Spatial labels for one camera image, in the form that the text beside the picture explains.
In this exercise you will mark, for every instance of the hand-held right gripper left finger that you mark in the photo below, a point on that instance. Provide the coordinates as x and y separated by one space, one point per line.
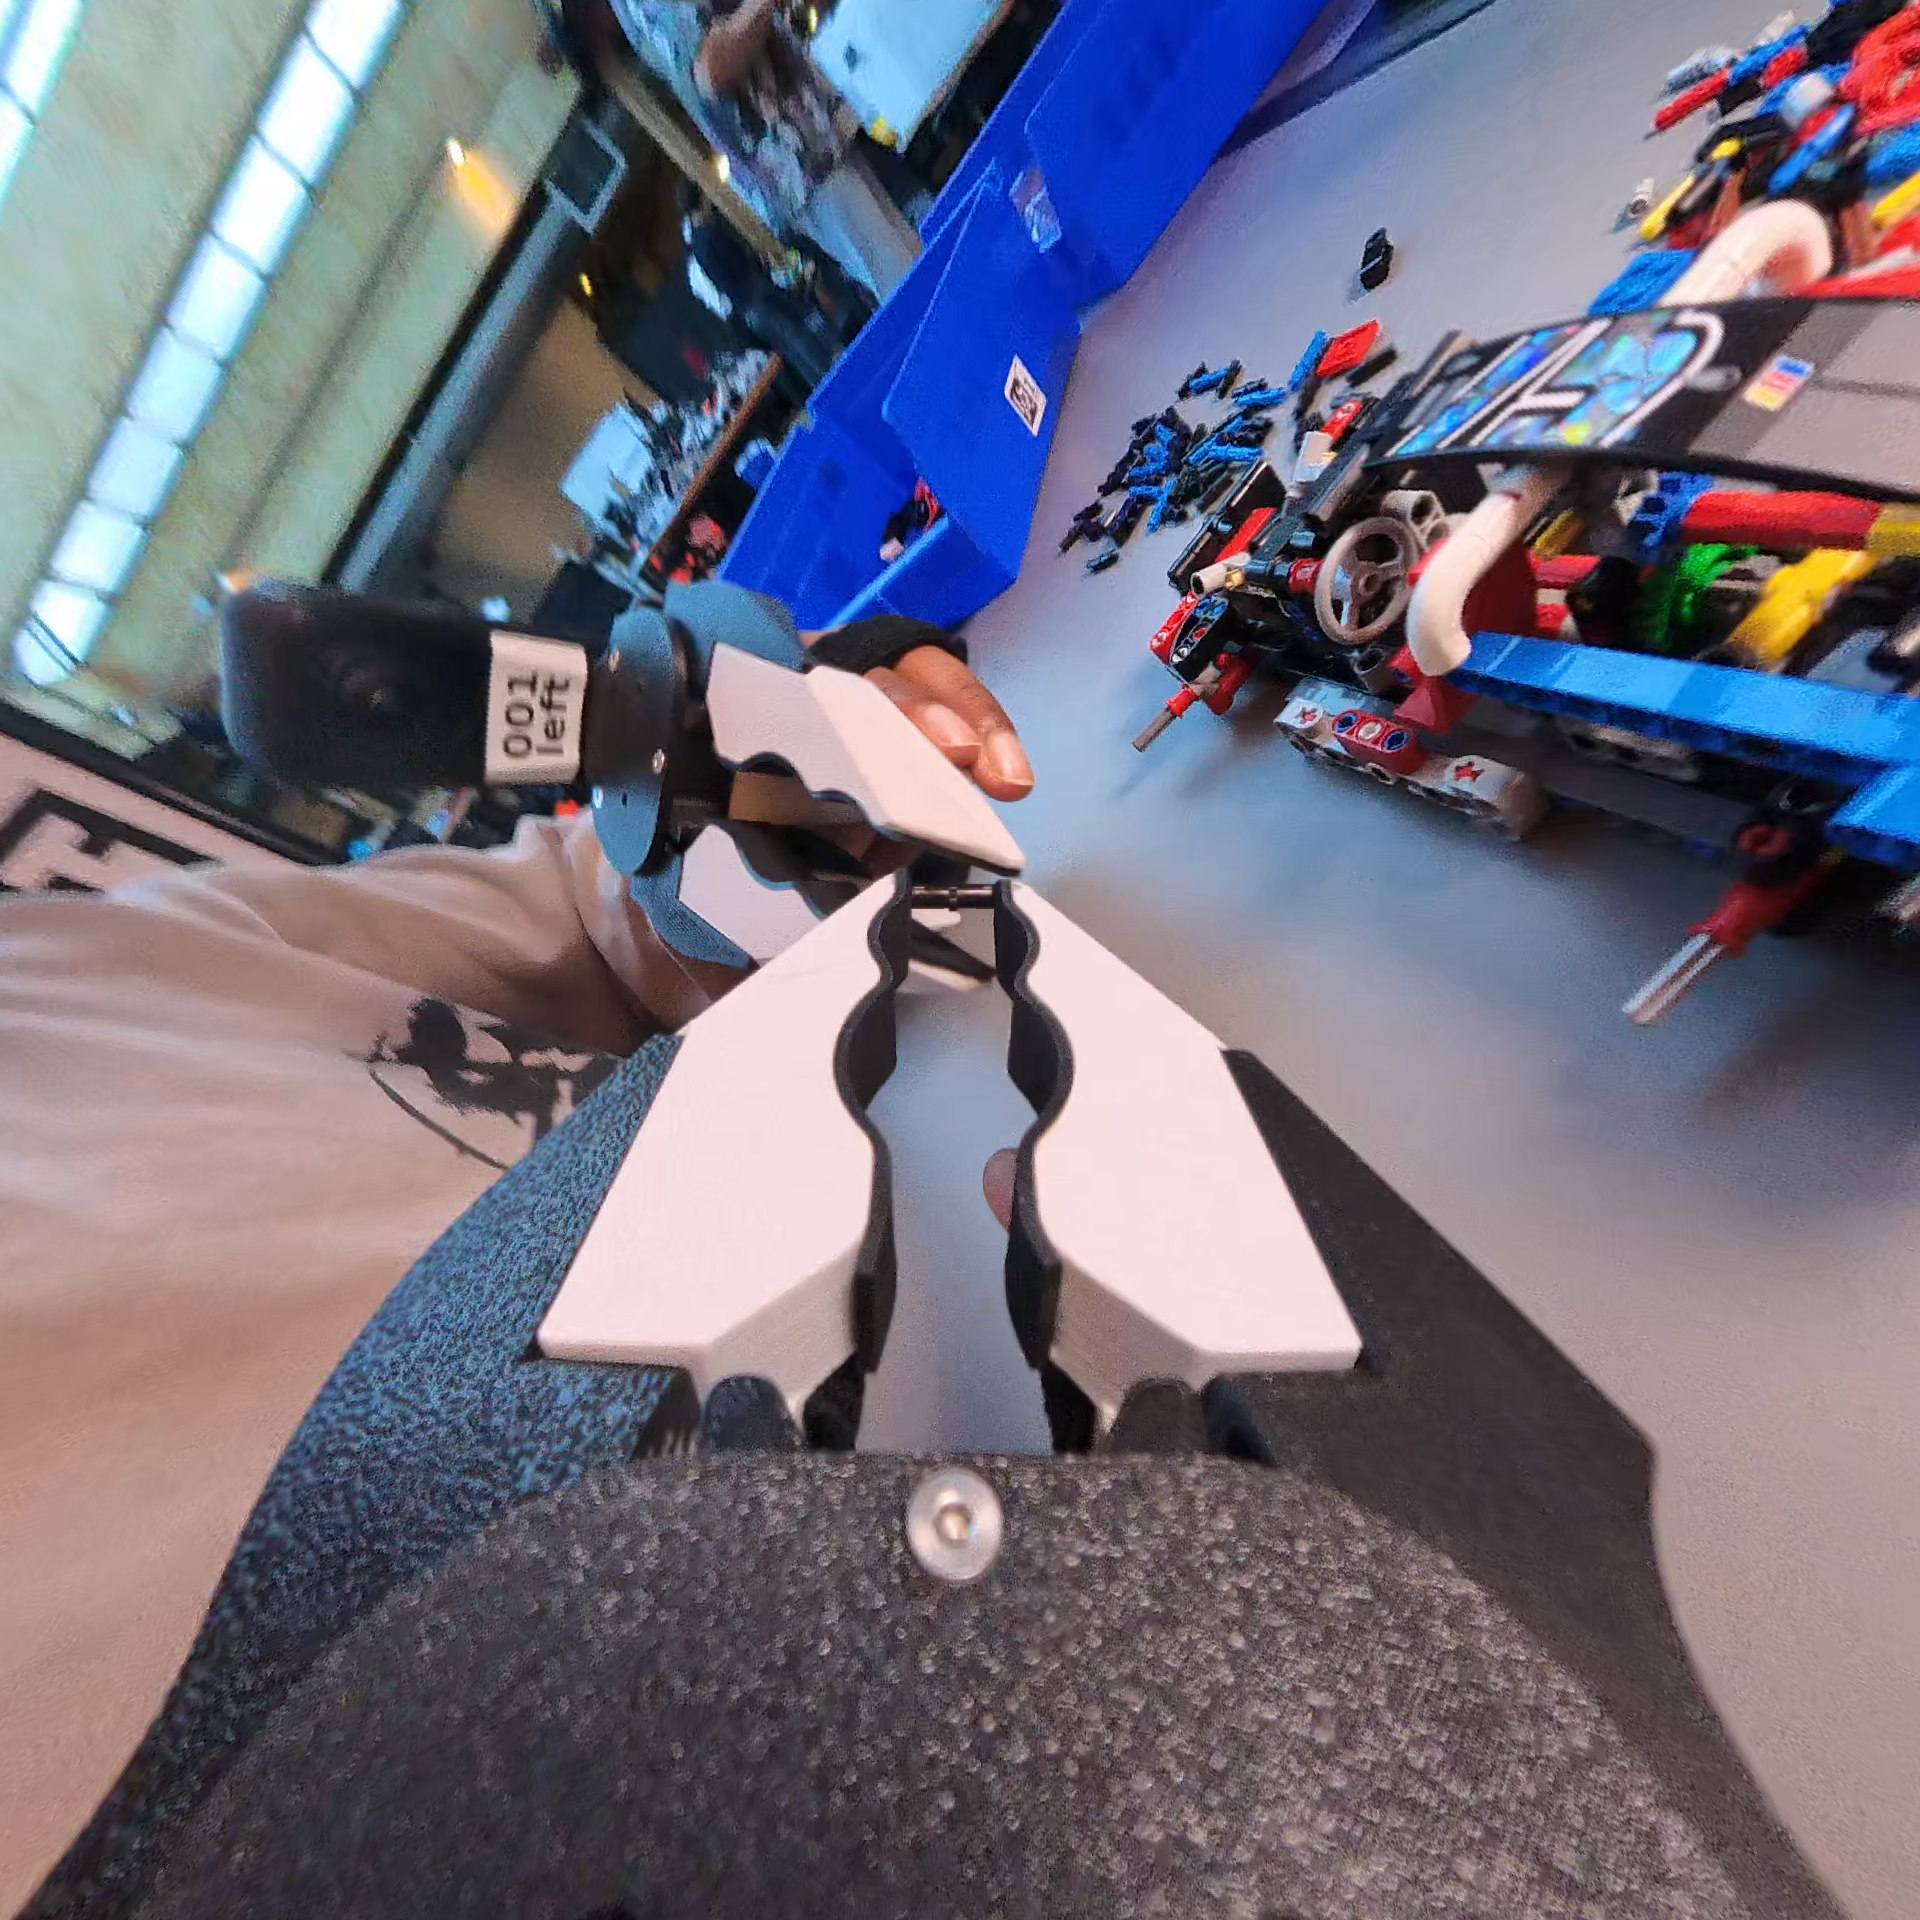
721 1201

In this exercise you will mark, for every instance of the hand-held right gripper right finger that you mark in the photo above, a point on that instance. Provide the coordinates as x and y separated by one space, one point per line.
1184 1215

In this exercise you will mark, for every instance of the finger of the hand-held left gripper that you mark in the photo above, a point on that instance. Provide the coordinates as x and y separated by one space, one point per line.
728 902
856 750

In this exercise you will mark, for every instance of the black lego subassembly red pin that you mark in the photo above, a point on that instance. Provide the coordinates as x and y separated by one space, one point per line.
954 897

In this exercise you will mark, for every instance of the person's left forearm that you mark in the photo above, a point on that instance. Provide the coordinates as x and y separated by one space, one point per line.
450 931

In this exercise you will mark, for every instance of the red square lego plate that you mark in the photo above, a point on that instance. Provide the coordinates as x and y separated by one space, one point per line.
1348 348

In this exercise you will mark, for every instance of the partly built lego car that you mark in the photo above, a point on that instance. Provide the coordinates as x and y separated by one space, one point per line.
1651 692

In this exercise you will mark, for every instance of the black angled lego piece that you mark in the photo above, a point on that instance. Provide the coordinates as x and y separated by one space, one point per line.
1376 259

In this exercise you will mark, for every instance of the pile of mixed lego bricks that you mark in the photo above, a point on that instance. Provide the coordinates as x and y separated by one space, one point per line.
1816 91

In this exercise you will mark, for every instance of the person's left hand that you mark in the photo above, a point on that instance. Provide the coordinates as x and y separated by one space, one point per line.
961 713

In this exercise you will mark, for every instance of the person's right hand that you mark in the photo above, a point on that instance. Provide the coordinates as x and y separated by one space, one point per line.
1001 1189

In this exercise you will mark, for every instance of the white sign black code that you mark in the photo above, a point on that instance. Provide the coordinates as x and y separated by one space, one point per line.
75 825

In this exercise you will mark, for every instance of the blue plastic bin white label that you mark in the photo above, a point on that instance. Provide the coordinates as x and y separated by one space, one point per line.
973 376

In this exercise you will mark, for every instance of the pile of blue black pins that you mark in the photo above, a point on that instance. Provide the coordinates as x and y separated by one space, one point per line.
1184 457

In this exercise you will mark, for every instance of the person's torso beige hoodie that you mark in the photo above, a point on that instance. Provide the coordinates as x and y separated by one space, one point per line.
180 1277

